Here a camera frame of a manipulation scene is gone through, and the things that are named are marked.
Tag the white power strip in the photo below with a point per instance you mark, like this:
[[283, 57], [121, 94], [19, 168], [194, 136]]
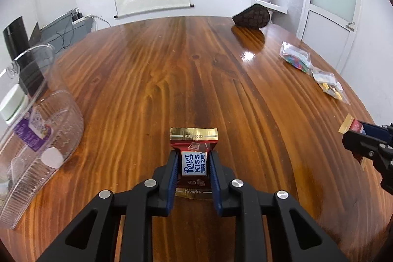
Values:
[[82, 20]]

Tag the red chocolate packet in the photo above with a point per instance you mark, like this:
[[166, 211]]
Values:
[[353, 126], [193, 163]]

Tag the zip bag yellow parts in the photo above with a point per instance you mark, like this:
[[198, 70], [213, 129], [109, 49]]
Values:
[[330, 85]]

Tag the purple label bottle white cap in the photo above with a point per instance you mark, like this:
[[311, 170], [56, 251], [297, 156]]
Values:
[[27, 130]]

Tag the clear plastic container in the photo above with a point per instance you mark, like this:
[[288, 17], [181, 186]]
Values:
[[64, 127]]

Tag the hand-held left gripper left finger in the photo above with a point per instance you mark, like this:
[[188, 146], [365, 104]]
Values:
[[170, 176]]

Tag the metal door latch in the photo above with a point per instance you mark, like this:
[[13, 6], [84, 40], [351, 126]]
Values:
[[351, 27]]

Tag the brown patterned pouch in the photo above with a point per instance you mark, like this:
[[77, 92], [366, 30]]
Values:
[[252, 17]]

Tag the black plug adapter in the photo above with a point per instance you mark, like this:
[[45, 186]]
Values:
[[76, 14]]

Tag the zip bag colourful beads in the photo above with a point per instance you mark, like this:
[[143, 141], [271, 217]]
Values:
[[296, 58]]

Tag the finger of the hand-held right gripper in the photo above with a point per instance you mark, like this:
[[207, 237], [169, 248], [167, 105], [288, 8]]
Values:
[[365, 145], [373, 130]]

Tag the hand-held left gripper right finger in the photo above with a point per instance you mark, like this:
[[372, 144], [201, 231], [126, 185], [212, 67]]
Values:
[[215, 179]]

